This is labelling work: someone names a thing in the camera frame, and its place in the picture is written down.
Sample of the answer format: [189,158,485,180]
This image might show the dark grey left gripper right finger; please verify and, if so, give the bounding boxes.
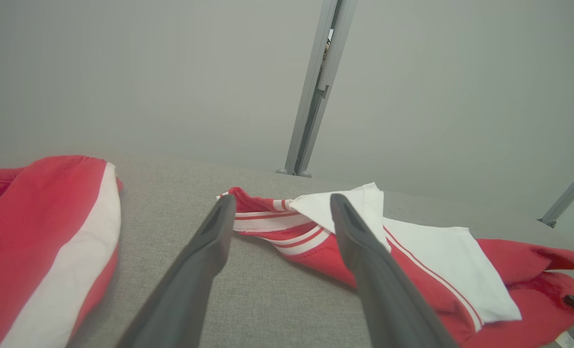
[330,193,459,348]

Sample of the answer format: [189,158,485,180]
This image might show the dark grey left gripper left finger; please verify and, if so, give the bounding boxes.
[115,194,238,348]

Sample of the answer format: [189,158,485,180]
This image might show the red white basketball jersey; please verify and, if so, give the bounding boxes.
[217,183,574,348]

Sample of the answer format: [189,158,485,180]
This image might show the red shorts with white stripes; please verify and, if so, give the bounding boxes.
[0,155,123,348]

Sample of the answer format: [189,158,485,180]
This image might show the grey metal partition post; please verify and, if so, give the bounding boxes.
[538,156,574,229]
[284,0,357,177]

